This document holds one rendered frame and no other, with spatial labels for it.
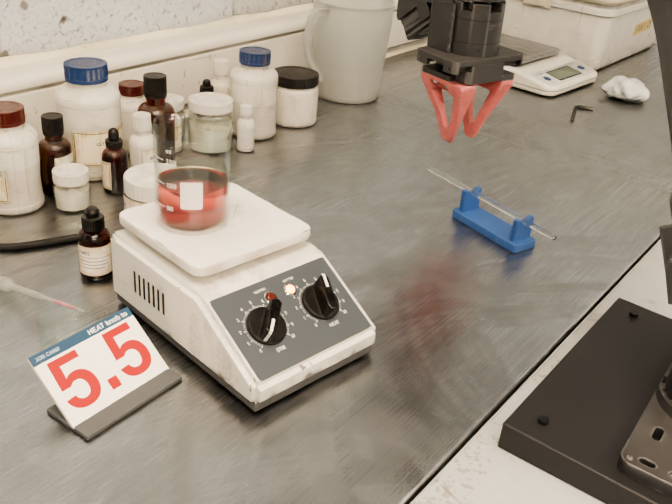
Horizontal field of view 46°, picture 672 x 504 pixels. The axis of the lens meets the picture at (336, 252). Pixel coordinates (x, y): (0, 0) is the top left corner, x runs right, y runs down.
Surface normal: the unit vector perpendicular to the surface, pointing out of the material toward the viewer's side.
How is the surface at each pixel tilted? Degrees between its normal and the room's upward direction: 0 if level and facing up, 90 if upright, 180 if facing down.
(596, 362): 1
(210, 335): 90
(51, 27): 90
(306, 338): 30
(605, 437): 1
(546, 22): 93
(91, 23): 90
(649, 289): 0
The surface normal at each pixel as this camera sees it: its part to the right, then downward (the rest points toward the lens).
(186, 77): 0.79, 0.35
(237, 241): 0.08, -0.87
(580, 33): -0.63, 0.38
